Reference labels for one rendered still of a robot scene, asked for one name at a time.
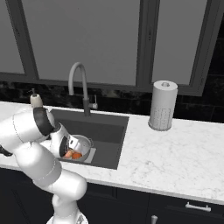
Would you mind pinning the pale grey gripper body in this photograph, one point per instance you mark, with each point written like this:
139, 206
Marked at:
90, 154

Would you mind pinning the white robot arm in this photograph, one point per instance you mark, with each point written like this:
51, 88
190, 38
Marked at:
35, 157

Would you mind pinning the steel colander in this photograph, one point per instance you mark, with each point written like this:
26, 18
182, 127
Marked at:
84, 144

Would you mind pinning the peach fruit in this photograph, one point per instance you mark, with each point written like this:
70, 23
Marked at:
68, 153

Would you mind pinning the dark grey sink basin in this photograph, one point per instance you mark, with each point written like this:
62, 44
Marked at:
108, 137

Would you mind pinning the dark sink cabinet front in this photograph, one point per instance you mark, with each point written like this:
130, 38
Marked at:
116, 204

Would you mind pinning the grey curved sink faucet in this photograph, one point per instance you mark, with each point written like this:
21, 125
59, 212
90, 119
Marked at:
84, 87

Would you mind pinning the beige soap dispenser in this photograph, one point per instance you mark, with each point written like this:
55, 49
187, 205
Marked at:
36, 100

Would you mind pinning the dark drawer front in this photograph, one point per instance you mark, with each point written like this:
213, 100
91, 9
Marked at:
175, 205

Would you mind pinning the grey framed window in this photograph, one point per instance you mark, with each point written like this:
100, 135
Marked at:
87, 40

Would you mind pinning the dark cupboard door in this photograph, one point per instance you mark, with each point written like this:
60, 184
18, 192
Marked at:
186, 219

